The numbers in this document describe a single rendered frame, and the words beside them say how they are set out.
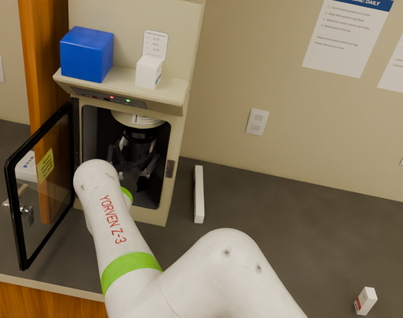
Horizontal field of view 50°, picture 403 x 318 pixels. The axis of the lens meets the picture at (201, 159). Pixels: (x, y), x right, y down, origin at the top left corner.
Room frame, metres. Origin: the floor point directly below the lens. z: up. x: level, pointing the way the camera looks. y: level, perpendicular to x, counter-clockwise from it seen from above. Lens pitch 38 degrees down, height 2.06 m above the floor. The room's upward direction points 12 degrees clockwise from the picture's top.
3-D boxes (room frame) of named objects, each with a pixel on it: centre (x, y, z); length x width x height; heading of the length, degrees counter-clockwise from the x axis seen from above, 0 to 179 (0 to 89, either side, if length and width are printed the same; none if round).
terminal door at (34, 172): (0.83, 0.40, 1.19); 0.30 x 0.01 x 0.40; 173
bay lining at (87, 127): (1.13, 0.23, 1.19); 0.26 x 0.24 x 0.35; 91
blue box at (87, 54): (0.94, 0.32, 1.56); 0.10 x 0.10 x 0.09; 1
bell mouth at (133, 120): (1.10, 0.21, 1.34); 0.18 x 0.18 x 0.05
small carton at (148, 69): (0.95, 0.17, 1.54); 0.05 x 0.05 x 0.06; 86
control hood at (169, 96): (0.94, 0.23, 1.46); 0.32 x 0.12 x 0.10; 91
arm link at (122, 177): (0.87, 0.21, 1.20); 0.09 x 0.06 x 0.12; 91
